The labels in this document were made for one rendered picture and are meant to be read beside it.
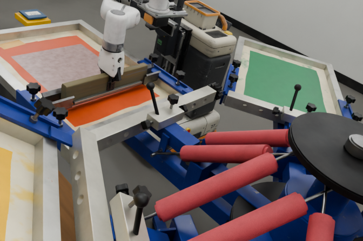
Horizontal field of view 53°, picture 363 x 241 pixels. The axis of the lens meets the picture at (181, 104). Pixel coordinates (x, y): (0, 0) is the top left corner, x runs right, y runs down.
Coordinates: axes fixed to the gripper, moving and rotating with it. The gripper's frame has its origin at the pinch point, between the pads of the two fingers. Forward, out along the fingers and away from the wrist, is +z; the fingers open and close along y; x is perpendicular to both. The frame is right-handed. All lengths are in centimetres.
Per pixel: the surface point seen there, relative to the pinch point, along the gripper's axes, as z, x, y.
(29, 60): 6.1, 11.8, 35.9
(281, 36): 84, -379, 96
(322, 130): -31, 0, -77
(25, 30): 3, 4, 56
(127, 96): 6.1, -7.3, -4.3
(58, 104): 0.3, 22.9, -2.9
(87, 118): 6.0, 14.2, -8.2
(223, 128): 102, -157, 23
